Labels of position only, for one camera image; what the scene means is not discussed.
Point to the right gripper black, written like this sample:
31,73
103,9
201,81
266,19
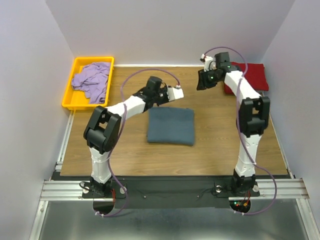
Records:
201,80

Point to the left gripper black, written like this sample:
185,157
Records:
162,96

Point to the blue-grey t-shirt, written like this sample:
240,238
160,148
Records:
171,125

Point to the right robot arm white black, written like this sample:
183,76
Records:
252,114

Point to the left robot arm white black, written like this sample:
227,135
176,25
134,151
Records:
104,127

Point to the folded red t-shirt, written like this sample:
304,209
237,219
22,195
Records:
255,75

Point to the lilac t-shirt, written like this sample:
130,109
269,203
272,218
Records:
93,81

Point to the yellow plastic tray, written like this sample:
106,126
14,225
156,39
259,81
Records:
75,100

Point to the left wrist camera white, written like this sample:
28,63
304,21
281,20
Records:
174,93

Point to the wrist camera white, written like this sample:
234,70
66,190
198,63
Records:
174,93
209,62

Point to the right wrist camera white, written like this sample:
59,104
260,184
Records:
209,62

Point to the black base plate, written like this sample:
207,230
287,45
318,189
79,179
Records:
170,192

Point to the aluminium frame rail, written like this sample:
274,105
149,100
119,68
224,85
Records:
69,190

